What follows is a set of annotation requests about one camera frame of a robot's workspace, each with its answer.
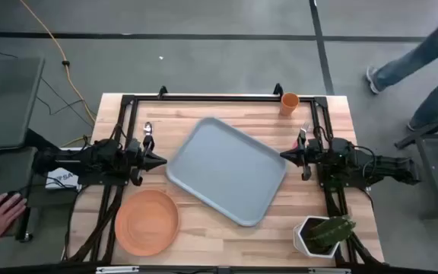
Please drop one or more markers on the orange plate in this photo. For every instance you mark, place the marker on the orange plate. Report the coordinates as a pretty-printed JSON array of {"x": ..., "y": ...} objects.
[{"x": 146, "y": 222}]

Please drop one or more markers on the green cactus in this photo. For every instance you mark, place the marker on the green cactus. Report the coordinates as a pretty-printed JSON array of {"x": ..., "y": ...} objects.
[{"x": 329, "y": 232}]

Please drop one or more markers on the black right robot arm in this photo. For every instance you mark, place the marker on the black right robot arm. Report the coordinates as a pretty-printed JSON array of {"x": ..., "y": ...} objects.
[{"x": 386, "y": 167}]

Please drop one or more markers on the person's hand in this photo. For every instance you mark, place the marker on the person's hand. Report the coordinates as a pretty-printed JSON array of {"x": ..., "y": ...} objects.
[{"x": 0, "y": 218}]

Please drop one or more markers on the silver metal bracket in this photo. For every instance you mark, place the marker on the silver metal bracket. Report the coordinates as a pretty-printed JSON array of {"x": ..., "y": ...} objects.
[
  {"x": 116, "y": 269},
  {"x": 329, "y": 271}
]

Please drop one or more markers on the white hexagonal plant pot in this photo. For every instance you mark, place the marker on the white hexagonal plant pot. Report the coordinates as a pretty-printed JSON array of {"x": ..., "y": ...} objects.
[{"x": 299, "y": 239}]

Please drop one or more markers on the black gantry beam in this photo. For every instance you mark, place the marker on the black gantry beam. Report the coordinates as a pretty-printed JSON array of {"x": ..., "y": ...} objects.
[{"x": 51, "y": 271}]

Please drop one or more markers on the orange cup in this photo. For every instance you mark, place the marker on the orange cup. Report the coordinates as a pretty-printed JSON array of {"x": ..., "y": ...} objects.
[{"x": 289, "y": 104}]

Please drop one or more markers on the black aluminium table frame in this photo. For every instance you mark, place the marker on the black aluminium table frame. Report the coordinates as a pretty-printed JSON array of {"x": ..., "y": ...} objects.
[{"x": 223, "y": 98}]

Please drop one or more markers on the person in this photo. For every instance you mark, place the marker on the person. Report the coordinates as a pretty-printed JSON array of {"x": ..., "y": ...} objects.
[{"x": 413, "y": 62}]

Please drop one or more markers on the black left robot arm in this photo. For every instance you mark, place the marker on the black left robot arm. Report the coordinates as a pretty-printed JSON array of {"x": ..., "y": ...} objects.
[{"x": 74, "y": 161}]

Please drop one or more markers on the grey plastic tray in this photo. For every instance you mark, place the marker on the grey plastic tray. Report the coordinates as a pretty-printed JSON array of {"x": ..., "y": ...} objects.
[{"x": 226, "y": 171}]

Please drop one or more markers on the dark metal stand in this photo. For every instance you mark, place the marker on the dark metal stand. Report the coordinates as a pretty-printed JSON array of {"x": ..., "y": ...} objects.
[{"x": 432, "y": 171}]

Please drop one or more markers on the white printed box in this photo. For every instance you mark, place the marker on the white printed box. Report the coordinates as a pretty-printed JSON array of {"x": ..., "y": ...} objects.
[{"x": 61, "y": 178}]

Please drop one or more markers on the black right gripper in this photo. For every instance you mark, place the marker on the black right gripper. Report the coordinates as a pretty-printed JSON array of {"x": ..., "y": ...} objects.
[{"x": 310, "y": 154}]

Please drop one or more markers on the grey side table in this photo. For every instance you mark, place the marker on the grey side table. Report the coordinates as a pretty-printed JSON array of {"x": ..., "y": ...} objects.
[{"x": 10, "y": 106}]

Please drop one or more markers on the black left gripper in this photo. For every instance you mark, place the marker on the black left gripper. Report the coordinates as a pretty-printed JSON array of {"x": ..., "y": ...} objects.
[{"x": 137, "y": 152}]

